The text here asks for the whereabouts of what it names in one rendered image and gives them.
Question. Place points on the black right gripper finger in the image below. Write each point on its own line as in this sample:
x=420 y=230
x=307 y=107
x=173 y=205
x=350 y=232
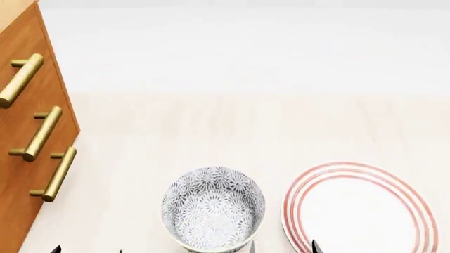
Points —
x=252 y=248
x=315 y=248

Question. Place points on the wooden drawer cabinet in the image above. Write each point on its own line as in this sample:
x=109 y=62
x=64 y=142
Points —
x=21 y=131

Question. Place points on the grey floral patterned bowl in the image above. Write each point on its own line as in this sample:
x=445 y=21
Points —
x=212 y=210

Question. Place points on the white plate with red rings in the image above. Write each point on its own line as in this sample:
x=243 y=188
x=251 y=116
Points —
x=358 y=210

